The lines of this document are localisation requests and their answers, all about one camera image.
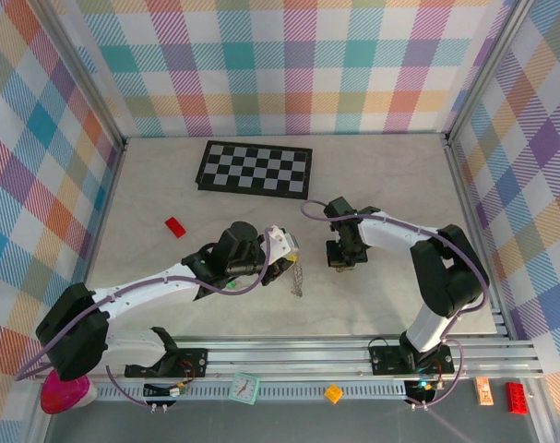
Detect red toy brick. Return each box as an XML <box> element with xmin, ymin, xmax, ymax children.
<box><xmin>505</xmin><ymin>381</ymin><xmax>530</xmax><ymax>414</ymax></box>

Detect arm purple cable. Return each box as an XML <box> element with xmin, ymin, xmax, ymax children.
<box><xmin>14</xmin><ymin>239</ymin><xmax>274</xmax><ymax>410</ymax></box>
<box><xmin>301</xmin><ymin>200</ymin><xmax>491</xmax><ymax>410</ymax></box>

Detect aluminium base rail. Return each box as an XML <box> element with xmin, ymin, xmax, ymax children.
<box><xmin>39</xmin><ymin>339</ymin><xmax>546</xmax><ymax>384</ymax></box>

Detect black grey checkerboard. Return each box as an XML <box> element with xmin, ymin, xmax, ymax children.
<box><xmin>195</xmin><ymin>139</ymin><xmax>314</xmax><ymax>201</ymax></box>

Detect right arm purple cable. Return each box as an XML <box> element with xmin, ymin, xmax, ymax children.
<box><xmin>301</xmin><ymin>200</ymin><xmax>491</xmax><ymax>410</ymax></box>

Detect wooden printed block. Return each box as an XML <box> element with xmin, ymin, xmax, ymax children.
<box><xmin>474</xmin><ymin>376</ymin><xmax>495</xmax><ymax>407</ymax></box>

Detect small red block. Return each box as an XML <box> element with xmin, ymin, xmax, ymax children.
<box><xmin>164</xmin><ymin>216</ymin><xmax>188</xmax><ymax>239</ymax></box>

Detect slotted cable duct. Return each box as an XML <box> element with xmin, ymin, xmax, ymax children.
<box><xmin>92</xmin><ymin>382</ymin><xmax>410</xmax><ymax>401</ymax></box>

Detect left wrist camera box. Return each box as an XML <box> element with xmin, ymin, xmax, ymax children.
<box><xmin>263</xmin><ymin>224</ymin><xmax>302</xmax><ymax>259</ymax></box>

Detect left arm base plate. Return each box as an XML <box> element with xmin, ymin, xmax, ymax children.
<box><xmin>124</xmin><ymin>346</ymin><xmax>210</xmax><ymax>380</ymax></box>

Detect black connector board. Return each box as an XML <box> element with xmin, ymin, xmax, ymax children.
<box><xmin>143</xmin><ymin>381</ymin><xmax>191</xmax><ymax>401</ymax></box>
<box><xmin>406</xmin><ymin>378</ymin><xmax>440</xmax><ymax>403</ymax></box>

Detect pink dome button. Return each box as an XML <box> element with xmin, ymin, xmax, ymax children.
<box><xmin>40</xmin><ymin>372</ymin><xmax>98</xmax><ymax>415</ymax></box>

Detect teal toy clock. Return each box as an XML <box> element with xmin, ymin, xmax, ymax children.
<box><xmin>228</xmin><ymin>371</ymin><xmax>261</xmax><ymax>406</ymax></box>

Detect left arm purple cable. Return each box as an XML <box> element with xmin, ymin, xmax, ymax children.
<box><xmin>14</xmin><ymin>239</ymin><xmax>274</xmax><ymax>410</ymax></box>

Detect metal disc with key rings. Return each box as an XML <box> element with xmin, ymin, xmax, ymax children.
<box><xmin>287</xmin><ymin>257</ymin><xmax>307</xmax><ymax>300</ymax></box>

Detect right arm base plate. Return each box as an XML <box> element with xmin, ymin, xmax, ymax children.
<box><xmin>368</xmin><ymin>343</ymin><xmax>456</xmax><ymax>377</ymax></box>

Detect aluminium frame post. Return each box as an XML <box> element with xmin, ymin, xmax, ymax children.
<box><xmin>42</xmin><ymin>0</ymin><xmax>126</xmax><ymax>151</ymax></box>
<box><xmin>443</xmin><ymin>0</ymin><xmax>537</xmax><ymax>144</ymax></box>

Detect aluminium side rail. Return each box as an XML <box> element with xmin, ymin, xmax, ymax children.
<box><xmin>443</xmin><ymin>133</ymin><xmax>514</xmax><ymax>341</ymax></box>
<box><xmin>69</xmin><ymin>138</ymin><xmax>129</xmax><ymax>345</ymax></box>

